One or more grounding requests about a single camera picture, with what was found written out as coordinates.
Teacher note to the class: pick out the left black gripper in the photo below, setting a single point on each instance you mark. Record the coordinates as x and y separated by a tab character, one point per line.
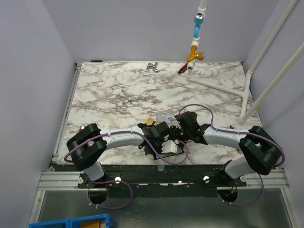
159	150

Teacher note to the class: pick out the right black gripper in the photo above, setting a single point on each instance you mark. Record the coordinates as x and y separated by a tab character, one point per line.
177	134

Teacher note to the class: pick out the silver grey credit card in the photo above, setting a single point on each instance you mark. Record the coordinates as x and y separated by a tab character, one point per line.
164	118

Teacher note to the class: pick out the black leather card holder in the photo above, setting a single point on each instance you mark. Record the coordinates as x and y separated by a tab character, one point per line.
169	154

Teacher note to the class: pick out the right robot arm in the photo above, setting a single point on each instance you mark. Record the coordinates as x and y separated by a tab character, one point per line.
260	153

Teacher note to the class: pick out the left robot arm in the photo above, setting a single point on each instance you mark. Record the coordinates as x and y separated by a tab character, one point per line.
88	145

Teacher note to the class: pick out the silver metal clamp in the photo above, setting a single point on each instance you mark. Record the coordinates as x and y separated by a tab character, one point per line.
153	66

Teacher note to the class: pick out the orange pipe valve fitting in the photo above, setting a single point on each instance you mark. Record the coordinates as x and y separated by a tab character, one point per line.
195	55

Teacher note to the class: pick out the blue plastic bin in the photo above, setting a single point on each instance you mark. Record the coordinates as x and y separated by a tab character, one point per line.
107	222

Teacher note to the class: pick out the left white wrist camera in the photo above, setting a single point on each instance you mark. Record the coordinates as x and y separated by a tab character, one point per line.
169	146

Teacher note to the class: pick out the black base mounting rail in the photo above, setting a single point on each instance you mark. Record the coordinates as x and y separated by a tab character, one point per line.
160	181

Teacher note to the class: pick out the white PVC pipe frame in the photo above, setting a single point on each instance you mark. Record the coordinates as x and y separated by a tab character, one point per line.
245	113

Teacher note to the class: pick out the red handled tool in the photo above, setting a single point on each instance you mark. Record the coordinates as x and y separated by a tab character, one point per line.
183	69

